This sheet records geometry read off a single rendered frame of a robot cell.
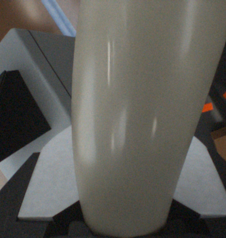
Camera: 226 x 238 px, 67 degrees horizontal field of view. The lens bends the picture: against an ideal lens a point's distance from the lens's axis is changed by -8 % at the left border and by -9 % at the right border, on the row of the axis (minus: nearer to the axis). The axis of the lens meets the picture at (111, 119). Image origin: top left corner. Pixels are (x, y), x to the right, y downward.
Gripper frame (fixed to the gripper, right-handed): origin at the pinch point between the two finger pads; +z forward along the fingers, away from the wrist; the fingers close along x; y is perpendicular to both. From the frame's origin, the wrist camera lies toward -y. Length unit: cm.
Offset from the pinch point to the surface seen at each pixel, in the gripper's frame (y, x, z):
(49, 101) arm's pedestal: 10.6, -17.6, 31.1
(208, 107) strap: 41, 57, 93
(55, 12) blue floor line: -20, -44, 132
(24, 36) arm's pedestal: -5.8, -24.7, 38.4
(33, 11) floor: -24, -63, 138
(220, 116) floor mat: 46, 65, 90
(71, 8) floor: -21, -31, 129
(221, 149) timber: 61, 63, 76
